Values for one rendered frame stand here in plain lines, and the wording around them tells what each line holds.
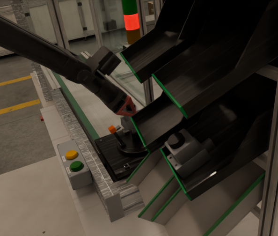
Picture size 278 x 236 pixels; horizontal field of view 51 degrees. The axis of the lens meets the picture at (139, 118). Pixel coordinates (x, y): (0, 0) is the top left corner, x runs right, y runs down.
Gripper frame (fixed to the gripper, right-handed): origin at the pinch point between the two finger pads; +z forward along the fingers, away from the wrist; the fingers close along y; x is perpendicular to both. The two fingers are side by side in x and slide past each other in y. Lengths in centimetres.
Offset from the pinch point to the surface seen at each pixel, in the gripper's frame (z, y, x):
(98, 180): 1.9, -8.0, 22.4
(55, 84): 2, 79, 16
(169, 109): -9.0, -25.9, -6.7
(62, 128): 7, 48, 28
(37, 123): 64, 231, 82
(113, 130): -1.0, -0.8, 8.3
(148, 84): 9.2, 17.3, -11.8
